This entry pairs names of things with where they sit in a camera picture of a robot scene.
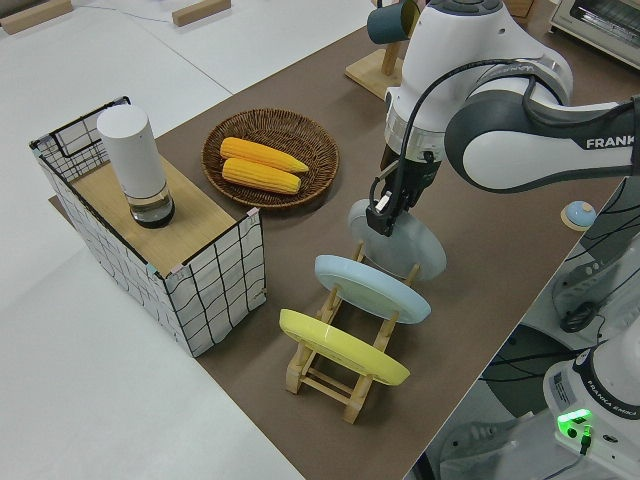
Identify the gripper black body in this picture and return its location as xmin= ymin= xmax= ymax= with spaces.
xmin=379 ymin=149 xmax=442 ymax=211

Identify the wooden mug stand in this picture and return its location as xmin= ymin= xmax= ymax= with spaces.
xmin=344 ymin=38 xmax=409 ymax=99

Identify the light blue plate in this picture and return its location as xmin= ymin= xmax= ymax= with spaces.
xmin=313 ymin=253 xmax=432 ymax=326

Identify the yellow corn cob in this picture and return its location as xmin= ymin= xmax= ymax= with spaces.
xmin=221 ymin=157 xmax=303 ymax=195
xmin=219 ymin=137 xmax=310 ymax=174

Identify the black cable bundle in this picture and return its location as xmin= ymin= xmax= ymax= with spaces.
xmin=549 ymin=209 xmax=621 ymax=335

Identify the wooden plate rack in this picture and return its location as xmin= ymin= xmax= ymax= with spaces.
xmin=284 ymin=239 xmax=421 ymax=425

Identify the wooden drawer box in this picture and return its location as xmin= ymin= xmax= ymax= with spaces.
xmin=503 ymin=0 xmax=537 ymax=19

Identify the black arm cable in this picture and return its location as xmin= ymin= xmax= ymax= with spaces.
xmin=369 ymin=58 xmax=546 ymax=221

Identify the white cylindrical bottle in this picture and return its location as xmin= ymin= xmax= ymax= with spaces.
xmin=96 ymin=104 xmax=177 ymax=230

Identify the gray plate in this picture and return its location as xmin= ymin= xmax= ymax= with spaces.
xmin=347 ymin=198 xmax=448 ymax=282

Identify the white toaster oven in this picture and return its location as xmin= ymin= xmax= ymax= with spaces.
xmin=548 ymin=0 xmax=640 ymax=69

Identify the teal mug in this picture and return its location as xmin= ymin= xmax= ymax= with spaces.
xmin=367 ymin=0 xmax=420 ymax=45

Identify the brown wicker basket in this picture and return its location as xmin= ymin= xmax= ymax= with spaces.
xmin=201 ymin=108 xmax=341 ymax=210

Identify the wooden board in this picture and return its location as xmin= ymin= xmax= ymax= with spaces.
xmin=69 ymin=157 xmax=237 ymax=279

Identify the brown table mat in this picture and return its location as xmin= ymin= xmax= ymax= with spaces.
xmin=47 ymin=0 xmax=640 ymax=480

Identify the black velcro cable strap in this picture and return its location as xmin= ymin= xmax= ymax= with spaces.
xmin=494 ymin=58 xmax=571 ymax=109

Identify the wire basket with white liner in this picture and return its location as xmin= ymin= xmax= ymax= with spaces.
xmin=28 ymin=95 xmax=267 ymax=359

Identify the blue call bell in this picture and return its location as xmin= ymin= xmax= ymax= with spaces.
xmin=562 ymin=199 xmax=596 ymax=232

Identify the wooden block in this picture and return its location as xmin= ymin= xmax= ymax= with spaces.
xmin=0 ymin=0 xmax=75 ymax=35
xmin=171 ymin=0 xmax=233 ymax=26

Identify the yellow plate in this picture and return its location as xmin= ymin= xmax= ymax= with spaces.
xmin=278 ymin=308 xmax=412 ymax=386

